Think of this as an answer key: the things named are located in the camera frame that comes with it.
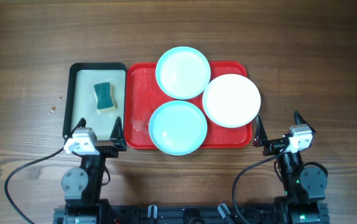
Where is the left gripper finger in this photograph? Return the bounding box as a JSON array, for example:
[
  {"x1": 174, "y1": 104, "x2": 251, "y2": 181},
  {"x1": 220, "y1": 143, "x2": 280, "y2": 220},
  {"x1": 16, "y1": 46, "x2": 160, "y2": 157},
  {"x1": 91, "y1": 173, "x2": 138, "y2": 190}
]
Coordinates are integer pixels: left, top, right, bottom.
[
  {"x1": 68, "y1": 118, "x2": 86, "y2": 137},
  {"x1": 109, "y1": 116, "x2": 125, "y2": 144}
]

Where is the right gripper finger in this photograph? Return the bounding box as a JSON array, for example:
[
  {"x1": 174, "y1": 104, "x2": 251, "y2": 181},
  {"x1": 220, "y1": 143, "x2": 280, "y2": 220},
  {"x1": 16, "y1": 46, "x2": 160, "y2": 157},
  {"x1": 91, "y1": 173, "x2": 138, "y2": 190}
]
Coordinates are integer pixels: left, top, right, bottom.
[
  {"x1": 294, "y1": 110, "x2": 316, "y2": 134},
  {"x1": 254, "y1": 115, "x2": 268, "y2": 146}
]

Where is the green yellow sponge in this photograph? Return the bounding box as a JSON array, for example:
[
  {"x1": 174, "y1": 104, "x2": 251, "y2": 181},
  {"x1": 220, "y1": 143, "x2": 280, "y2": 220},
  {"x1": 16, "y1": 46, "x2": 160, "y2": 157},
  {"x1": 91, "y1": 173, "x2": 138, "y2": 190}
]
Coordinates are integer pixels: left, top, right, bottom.
[{"x1": 94, "y1": 82, "x2": 116, "y2": 114}]

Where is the mint green plate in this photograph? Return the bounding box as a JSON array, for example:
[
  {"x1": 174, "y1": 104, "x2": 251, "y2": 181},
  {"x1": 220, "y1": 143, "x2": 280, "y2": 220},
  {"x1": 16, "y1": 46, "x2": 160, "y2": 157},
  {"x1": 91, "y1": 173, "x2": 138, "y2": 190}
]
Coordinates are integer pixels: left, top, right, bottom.
[{"x1": 149, "y1": 100, "x2": 208, "y2": 156}]

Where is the light blue plate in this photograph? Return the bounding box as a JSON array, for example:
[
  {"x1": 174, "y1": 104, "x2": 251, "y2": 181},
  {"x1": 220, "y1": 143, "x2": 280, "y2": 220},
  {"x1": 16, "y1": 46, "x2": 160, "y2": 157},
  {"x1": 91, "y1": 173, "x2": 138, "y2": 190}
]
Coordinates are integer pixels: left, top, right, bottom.
[{"x1": 155, "y1": 46, "x2": 211, "y2": 100}]

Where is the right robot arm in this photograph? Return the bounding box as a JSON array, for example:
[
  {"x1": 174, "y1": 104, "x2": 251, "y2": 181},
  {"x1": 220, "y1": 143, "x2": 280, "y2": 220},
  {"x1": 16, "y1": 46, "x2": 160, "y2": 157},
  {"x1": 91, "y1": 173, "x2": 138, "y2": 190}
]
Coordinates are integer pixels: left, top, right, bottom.
[{"x1": 253, "y1": 111, "x2": 330, "y2": 223}]

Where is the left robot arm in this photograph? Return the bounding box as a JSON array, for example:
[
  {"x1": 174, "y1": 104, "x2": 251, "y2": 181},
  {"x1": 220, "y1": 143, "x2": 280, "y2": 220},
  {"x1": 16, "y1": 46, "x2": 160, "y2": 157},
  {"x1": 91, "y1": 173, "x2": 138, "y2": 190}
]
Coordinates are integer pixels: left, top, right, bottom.
[{"x1": 53, "y1": 117, "x2": 127, "y2": 224}]

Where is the black water basin tray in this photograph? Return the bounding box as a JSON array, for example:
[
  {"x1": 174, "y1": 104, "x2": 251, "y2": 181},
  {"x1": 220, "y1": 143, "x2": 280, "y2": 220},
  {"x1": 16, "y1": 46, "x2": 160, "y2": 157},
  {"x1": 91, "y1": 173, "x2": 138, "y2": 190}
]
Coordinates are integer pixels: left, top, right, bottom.
[{"x1": 62, "y1": 62, "x2": 126, "y2": 141}]

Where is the white plate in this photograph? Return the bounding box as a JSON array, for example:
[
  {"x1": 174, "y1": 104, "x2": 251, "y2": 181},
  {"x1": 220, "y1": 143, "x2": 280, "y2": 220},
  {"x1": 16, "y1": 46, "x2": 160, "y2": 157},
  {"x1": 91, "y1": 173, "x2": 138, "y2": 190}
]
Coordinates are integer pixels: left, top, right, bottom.
[{"x1": 202, "y1": 74, "x2": 261, "y2": 128}]

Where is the right black cable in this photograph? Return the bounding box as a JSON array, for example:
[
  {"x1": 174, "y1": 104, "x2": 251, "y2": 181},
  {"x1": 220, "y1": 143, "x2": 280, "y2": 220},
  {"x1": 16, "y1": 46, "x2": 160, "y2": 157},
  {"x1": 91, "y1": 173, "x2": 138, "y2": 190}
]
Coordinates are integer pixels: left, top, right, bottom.
[{"x1": 231, "y1": 146, "x2": 288, "y2": 224}]

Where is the black cable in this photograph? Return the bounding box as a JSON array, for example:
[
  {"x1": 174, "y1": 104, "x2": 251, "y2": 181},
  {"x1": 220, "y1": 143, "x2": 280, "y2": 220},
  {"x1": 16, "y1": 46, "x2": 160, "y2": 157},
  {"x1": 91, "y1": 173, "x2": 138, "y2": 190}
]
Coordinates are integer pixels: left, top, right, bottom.
[
  {"x1": 4, "y1": 146, "x2": 65, "y2": 224},
  {"x1": 231, "y1": 146, "x2": 288, "y2": 224}
]

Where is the left black cable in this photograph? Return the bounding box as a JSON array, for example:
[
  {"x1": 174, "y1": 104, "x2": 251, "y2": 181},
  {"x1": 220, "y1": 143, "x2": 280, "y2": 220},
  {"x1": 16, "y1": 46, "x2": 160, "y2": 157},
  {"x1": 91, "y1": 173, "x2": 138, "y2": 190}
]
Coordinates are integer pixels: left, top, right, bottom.
[{"x1": 4, "y1": 146, "x2": 65, "y2": 224}]

